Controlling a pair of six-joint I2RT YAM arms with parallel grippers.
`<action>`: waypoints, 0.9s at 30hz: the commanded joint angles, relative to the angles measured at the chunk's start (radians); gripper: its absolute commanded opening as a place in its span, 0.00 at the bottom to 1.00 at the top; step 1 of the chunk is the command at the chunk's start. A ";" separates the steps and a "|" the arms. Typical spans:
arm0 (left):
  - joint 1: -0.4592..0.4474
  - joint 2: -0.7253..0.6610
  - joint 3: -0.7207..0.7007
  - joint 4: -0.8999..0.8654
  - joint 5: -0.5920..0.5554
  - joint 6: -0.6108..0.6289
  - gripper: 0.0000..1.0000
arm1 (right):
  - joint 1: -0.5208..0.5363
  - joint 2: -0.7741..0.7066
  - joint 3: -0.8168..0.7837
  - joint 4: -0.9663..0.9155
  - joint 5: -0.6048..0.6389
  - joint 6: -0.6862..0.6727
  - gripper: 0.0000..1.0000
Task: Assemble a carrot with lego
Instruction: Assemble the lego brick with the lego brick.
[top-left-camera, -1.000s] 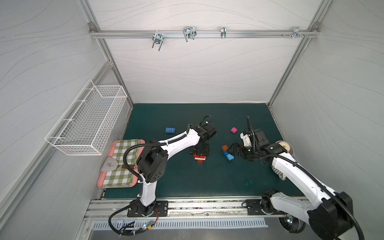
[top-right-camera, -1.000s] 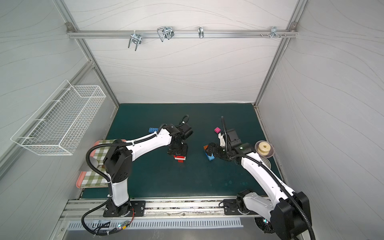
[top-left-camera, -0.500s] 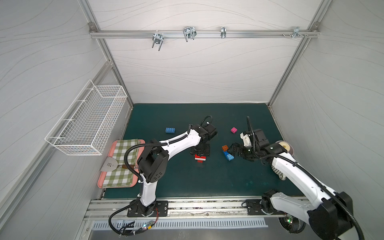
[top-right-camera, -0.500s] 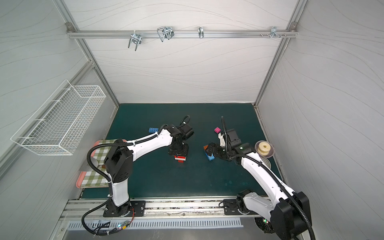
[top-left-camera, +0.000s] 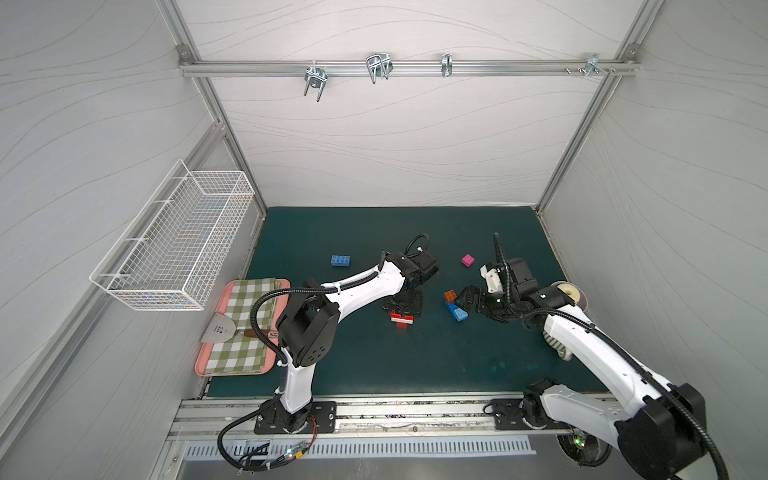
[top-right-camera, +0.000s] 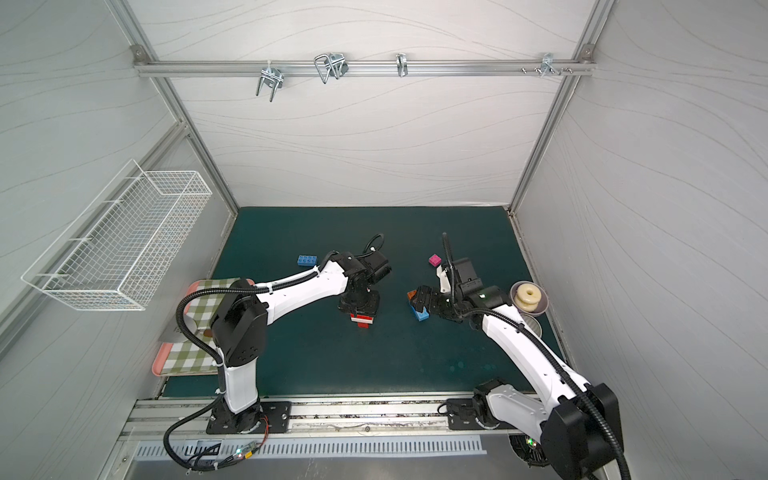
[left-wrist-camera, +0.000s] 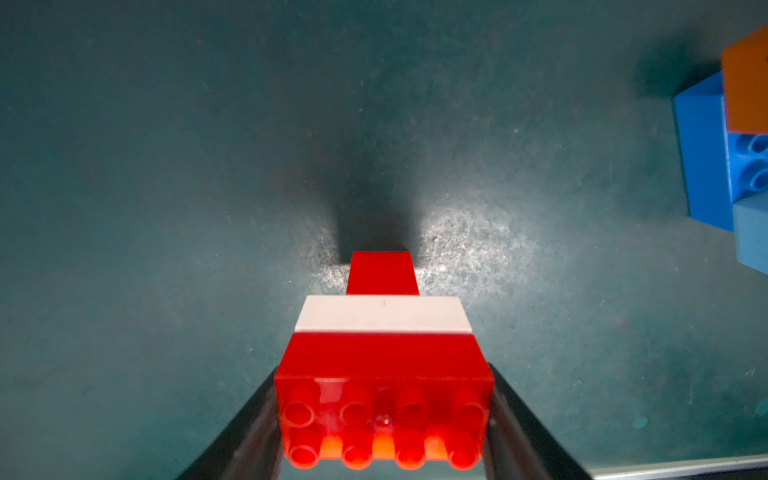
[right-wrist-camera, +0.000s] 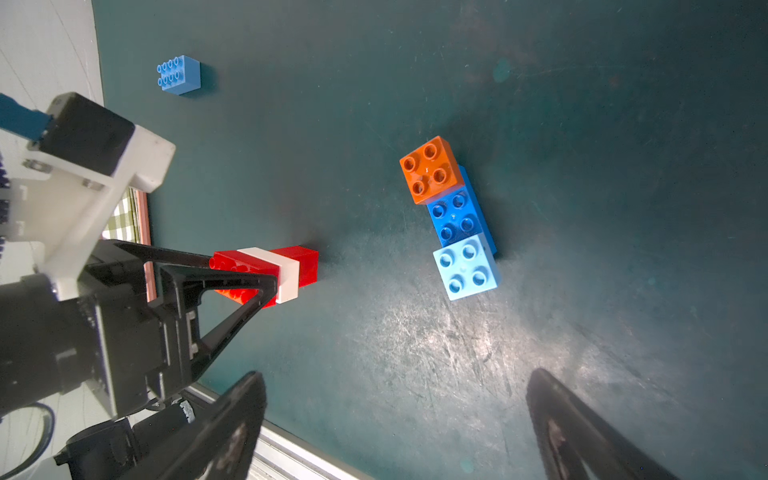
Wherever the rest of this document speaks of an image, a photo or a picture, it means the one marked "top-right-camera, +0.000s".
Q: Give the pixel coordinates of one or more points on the metal hook clamp left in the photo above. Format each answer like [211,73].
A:
[271,80]

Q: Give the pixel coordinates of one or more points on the green table mat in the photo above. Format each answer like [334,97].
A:
[317,350]

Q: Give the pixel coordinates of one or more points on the metal hook clamp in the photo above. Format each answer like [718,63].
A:
[271,80]
[331,65]

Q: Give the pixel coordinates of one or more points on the light blue 2x4 lego brick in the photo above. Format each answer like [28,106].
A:
[307,260]

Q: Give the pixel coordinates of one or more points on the metal ring clamp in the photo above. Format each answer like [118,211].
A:
[401,65]

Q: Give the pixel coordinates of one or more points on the metal hook clamp middle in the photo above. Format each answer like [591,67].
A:
[331,65]

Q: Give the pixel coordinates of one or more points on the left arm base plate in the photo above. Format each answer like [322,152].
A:
[272,416]

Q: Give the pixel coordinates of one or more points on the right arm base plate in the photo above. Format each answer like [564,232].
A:
[465,414]

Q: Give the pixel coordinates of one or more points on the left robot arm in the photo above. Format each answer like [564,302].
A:
[239,326]

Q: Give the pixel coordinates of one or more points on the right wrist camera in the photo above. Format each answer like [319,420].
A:
[444,281]

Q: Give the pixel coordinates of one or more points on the bowl with cream ring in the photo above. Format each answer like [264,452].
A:
[529,298]

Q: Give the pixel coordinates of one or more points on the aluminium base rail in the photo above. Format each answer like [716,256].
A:
[313,416]

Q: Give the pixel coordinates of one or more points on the green checkered cloth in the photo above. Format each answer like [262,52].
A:
[192,354]

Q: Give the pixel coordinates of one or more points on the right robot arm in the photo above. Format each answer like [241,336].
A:
[574,425]

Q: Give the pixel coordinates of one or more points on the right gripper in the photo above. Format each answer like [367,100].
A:
[425,300]

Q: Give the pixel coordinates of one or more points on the white wire basket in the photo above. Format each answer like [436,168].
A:
[115,253]

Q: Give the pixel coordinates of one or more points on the aluminium crossbar rail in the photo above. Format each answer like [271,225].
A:
[357,68]

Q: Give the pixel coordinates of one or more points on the pink tray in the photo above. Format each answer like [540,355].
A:
[174,360]

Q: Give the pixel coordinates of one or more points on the metal clamp right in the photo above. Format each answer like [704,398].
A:
[547,67]

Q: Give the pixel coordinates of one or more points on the white slotted cable duct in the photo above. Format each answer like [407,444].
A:
[325,447]

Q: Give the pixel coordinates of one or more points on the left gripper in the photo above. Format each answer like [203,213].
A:
[359,303]

